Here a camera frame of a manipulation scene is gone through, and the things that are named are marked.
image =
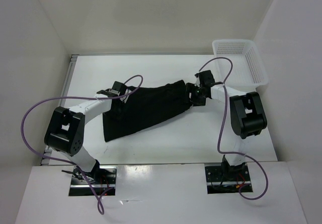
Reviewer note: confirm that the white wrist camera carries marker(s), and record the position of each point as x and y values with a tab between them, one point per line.
197	83
127	93

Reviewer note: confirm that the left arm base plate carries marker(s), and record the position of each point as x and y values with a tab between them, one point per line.
104	183

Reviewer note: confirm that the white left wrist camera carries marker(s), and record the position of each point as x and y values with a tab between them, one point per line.
127	93

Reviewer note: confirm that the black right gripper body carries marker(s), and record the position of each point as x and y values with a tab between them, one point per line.
196	93

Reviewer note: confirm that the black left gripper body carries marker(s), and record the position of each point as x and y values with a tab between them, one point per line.
118	113

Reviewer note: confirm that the black shorts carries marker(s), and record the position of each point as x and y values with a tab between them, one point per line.
147	107

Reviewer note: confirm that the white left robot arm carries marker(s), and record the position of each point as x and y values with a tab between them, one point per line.
66	129

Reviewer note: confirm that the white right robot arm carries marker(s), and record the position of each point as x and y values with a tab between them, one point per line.
245	110

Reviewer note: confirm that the white plastic basket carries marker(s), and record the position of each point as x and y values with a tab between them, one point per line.
248	69

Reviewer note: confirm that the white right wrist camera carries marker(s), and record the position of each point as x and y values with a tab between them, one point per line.
197	83

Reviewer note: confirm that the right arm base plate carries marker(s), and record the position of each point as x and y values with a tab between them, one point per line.
222	179

